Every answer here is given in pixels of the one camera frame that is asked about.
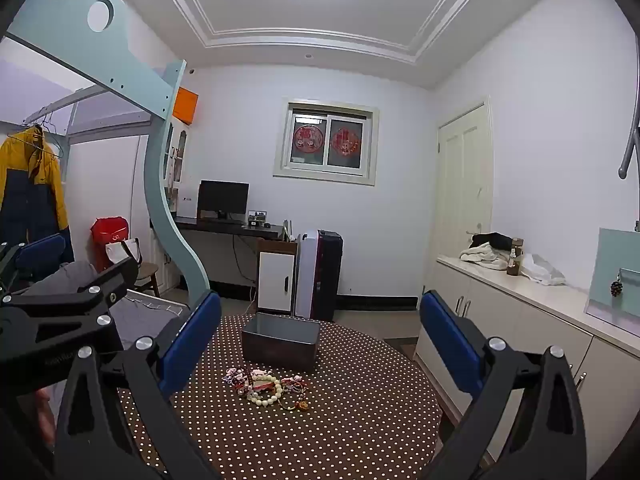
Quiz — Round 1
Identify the white cupboard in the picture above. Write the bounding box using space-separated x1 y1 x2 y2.
165 120 193 211

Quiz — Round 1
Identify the yellow and navy jacket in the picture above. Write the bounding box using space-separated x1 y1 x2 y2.
0 125 69 266

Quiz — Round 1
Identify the brown glass bottle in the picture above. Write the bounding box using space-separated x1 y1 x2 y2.
506 237 523 276

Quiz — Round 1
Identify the black computer monitor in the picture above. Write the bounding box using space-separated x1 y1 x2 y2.
196 180 250 222

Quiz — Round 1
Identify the cream door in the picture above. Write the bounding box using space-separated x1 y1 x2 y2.
437 102 493 261

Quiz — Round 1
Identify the clear plastic bag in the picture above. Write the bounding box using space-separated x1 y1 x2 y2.
520 253 567 286

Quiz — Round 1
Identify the white and black tower appliance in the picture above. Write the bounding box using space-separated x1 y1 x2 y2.
295 229 344 322

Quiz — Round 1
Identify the white paper bag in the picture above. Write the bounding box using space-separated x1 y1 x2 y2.
106 239 143 266

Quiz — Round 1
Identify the black cloth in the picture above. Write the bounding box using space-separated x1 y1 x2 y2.
470 232 521 251

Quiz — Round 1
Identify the brown polka dot tablecloth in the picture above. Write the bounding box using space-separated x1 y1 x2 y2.
117 314 443 480

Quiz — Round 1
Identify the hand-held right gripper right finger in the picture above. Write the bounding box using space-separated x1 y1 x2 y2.
419 290 588 480

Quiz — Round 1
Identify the pale green glass panel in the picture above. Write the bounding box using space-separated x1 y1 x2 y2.
586 227 640 323

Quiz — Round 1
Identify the grey metal box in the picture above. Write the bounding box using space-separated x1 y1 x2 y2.
241 312 321 372

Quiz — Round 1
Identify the brown cabinet with white door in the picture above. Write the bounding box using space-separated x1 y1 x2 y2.
256 237 301 316

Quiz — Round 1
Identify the person's left hand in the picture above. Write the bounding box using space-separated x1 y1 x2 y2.
34 387 57 448

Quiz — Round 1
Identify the red bag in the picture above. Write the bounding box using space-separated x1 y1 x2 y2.
91 216 128 273

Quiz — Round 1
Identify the dark wooden desk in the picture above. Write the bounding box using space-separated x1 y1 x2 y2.
170 215 286 291

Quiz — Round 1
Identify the pile of beaded jewelry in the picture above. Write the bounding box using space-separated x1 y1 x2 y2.
222 367 308 411

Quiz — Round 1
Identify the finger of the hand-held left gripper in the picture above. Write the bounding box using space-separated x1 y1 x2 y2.
0 256 139 318
0 233 67 293

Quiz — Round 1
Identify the grey metal pole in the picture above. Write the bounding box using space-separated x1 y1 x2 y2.
617 35 640 180

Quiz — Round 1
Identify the white sideboard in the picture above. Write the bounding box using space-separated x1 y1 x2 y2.
415 255 640 476

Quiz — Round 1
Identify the orange box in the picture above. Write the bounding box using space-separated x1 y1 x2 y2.
172 86 199 125

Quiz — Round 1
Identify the white cloth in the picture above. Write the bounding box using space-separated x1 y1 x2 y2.
460 242 513 271

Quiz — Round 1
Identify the wooden chair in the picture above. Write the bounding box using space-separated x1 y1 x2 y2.
131 237 162 298

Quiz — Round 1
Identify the red paper cutting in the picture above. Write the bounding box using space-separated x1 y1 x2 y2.
331 127 361 157
294 125 323 153

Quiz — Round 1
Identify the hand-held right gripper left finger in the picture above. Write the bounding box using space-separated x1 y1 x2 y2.
54 290 223 480

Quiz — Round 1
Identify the grey bedding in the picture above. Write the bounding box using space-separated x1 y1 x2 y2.
25 260 193 361

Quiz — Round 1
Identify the white framed window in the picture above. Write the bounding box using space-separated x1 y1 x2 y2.
273 98 380 187

